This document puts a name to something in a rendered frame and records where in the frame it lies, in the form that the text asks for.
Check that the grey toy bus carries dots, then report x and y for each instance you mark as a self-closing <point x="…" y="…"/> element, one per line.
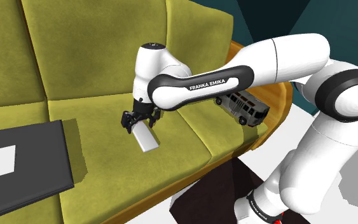
<point x="244" y="107"/>

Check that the olive green sofa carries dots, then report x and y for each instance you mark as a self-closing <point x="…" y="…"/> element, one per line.
<point x="113" y="68"/>

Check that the white flat remote control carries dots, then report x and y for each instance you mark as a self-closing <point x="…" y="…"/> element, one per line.
<point x="145" y="136"/>

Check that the dark grey flat box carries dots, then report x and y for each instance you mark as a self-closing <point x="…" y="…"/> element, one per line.
<point x="39" y="161"/>

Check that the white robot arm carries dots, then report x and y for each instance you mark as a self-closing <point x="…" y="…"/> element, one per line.
<point x="293" y="59"/>

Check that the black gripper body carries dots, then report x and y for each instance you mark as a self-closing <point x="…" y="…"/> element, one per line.
<point x="142" y="109"/>

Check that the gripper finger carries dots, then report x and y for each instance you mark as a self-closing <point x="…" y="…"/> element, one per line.
<point x="154" y="117"/>
<point x="127" y="122"/>

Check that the dark robot stand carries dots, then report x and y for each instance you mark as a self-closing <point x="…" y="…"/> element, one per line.
<point x="219" y="192"/>

